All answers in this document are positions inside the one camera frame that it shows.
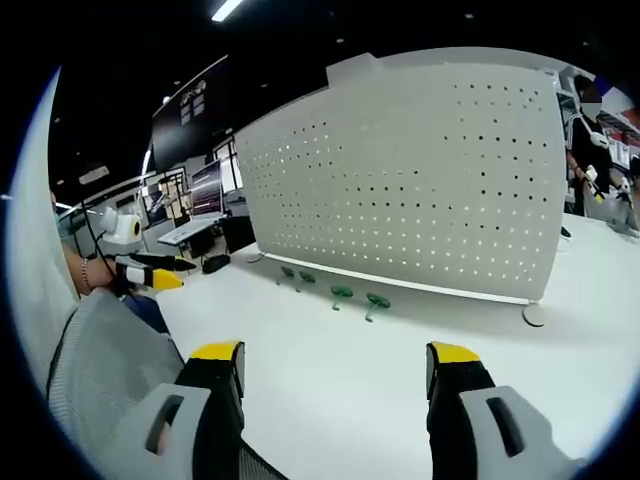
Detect black pouch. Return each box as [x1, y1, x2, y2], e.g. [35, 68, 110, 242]
[201, 254, 232, 275]

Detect large black wall screen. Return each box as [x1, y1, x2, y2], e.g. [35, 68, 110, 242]
[151, 53, 237, 172]

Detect grey mesh chair back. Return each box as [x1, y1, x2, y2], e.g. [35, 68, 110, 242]
[46, 288, 187, 454]

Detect white keyboard desk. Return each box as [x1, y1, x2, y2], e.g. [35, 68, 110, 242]
[156, 218, 222, 247]

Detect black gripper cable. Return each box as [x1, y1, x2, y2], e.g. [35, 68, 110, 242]
[81, 208, 112, 271]

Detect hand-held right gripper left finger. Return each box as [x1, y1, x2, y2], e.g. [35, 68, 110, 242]
[107, 340, 247, 480]

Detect person's blue trousers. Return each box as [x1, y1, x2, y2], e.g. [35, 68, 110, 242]
[122, 293, 172, 335]

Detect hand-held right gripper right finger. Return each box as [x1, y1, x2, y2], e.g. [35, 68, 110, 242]
[425, 341, 592, 480]

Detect computer monitor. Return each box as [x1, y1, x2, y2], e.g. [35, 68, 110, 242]
[190, 158, 224, 218]

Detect white perforated mounting plate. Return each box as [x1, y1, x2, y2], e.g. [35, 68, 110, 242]
[233, 47, 570, 329]

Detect ceiling light strip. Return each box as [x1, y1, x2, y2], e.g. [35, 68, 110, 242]
[211, 0, 247, 22]

